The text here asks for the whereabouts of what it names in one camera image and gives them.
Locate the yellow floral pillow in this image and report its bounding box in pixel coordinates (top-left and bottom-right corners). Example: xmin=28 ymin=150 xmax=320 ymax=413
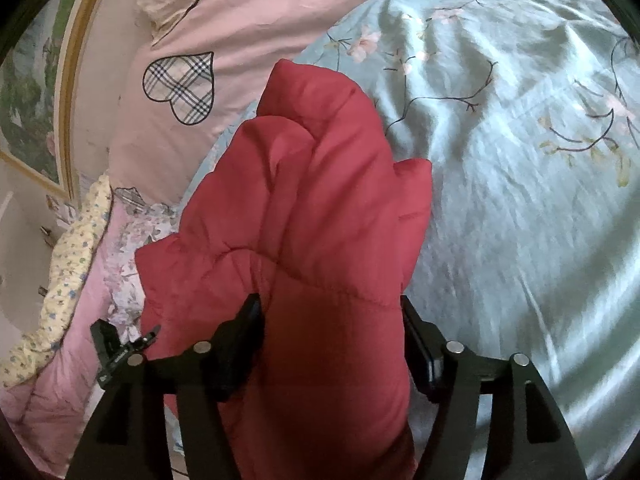
xmin=0 ymin=175 xmax=113 ymax=388

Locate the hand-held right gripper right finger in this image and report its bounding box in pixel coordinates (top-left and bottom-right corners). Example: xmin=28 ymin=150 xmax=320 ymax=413
xmin=400 ymin=295 xmax=588 ymax=480

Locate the ruffled floral pillow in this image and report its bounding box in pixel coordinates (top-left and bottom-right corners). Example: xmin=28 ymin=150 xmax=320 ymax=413
xmin=107 ymin=187 xmax=181 ymax=346

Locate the red quilted jacket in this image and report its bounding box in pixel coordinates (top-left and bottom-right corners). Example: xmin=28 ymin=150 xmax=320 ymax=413
xmin=134 ymin=58 xmax=433 ymax=480

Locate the pink duvet with plaid hearts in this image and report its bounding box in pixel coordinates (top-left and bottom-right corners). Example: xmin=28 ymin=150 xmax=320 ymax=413
xmin=107 ymin=0 xmax=416 ymax=206

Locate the gold framed wall picture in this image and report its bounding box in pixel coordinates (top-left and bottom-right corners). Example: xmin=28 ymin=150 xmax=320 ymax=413
xmin=0 ymin=0 xmax=121 ymax=201

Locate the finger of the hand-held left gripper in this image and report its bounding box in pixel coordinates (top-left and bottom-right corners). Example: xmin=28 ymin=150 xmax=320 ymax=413
xmin=130 ymin=326 xmax=162 ymax=351

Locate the pink quilt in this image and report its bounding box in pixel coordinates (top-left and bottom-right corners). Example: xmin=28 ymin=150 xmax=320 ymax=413
xmin=0 ymin=200 xmax=176 ymax=478

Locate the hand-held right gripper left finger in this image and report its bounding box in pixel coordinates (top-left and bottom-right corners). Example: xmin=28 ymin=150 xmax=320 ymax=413
xmin=65 ymin=292 xmax=266 ymax=480

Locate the light blue floral bedsheet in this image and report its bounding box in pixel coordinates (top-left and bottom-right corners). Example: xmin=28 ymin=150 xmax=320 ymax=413
xmin=185 ymin=0 xmax=640 ymax=480

